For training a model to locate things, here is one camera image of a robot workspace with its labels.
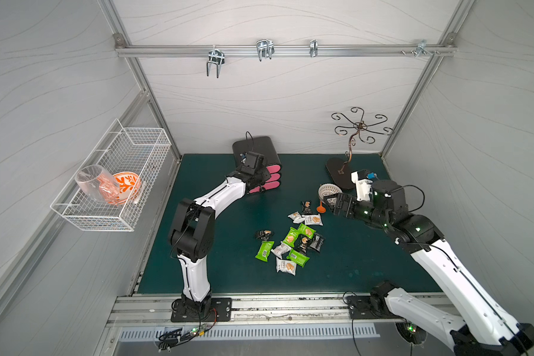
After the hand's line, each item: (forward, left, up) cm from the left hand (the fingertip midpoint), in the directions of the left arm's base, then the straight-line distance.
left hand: (267, 172), depth 94 cm
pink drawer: (+2, -3, -5) cm, 6 cm away
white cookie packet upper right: (-15, -20, -13) cm, 29 cm away
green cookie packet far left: (-30, 0, -12) cm, 32 cm away
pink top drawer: (0, -3, +1) cm, 3 cm away
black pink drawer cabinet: (+18, +2, -1) cm, 18 cm away
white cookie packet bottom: (-35, -8, -13) cm, 38 cm away
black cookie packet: (-23, +1, -12) cm, 26 cm away
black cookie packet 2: (-26, -15, -13) cm, 33 cm away
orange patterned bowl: (-23, +41, +18) cm, 50 cm away
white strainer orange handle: (0, -28, -12) cm, 30 cm away
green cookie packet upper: (-21, -17, -13) cm, 30 cm away
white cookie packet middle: (-29, -6, -13) cm, 32 cm away
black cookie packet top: (-9, -18, -13) cm, 24 cm away
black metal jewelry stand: (+12, -37, -12) cm, 41 cm away
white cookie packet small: (-15, -13, -12) cm, 23 cm away
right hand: (-22, -23, +13) cm, 34 cm away
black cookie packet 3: (-25, -21, -14) cm, 36 cm away
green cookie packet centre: (-24, -10, -13) cm, 29 cm away
